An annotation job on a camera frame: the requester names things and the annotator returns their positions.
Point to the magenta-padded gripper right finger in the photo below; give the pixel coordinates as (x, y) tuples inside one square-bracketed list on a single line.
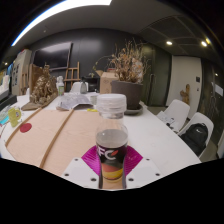
[(143, 171)]

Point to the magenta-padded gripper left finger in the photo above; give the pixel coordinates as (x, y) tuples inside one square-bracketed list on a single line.
[(78, 171)]

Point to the clear drink bottle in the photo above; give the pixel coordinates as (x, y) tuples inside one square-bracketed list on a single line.
[(111, 146)]

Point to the brown wooden drawing board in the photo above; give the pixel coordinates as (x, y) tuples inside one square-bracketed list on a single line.
[(66, 136)]

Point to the black backpack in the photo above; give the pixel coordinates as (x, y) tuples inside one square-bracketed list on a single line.
[(195, 138)]

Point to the small yellow item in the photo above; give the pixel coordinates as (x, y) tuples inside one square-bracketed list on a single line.
[(92, 110)]

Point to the flat round red coaster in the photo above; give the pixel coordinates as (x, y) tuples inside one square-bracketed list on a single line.
[(25, 127)]

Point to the white chair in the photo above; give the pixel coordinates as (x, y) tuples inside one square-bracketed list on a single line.
[(178, 111), (203, 118), (76, 87)]

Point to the grey newspaper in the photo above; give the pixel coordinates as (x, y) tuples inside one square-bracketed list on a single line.
[(75, 100)]

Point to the small clear glass cup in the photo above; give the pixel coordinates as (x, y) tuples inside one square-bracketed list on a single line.
[(93, 100)]

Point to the dry plant in grey pot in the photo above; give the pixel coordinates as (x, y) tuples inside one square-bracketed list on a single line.
[(128, 91)]

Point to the lime green mug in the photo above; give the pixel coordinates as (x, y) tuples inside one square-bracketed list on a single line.
[(14, 116)]

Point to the white spray bottle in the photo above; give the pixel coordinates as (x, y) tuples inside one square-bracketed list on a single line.
[(60, 87)]

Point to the wooden figure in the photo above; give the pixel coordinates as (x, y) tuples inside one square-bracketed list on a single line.
[(185, 95)]

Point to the brown wooden root sculpture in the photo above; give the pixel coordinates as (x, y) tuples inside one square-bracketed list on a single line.
[(43, 88)]

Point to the brown cardboard box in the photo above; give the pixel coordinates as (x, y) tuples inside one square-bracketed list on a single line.
[(107, 83)]

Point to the wooden easel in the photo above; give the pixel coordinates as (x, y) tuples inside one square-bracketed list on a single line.
[(72, 75)]

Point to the beige cabinet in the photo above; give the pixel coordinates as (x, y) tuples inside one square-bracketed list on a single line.
[(20, 71)]

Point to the large black wall screen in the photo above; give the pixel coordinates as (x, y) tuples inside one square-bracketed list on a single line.
[(53, 55)]

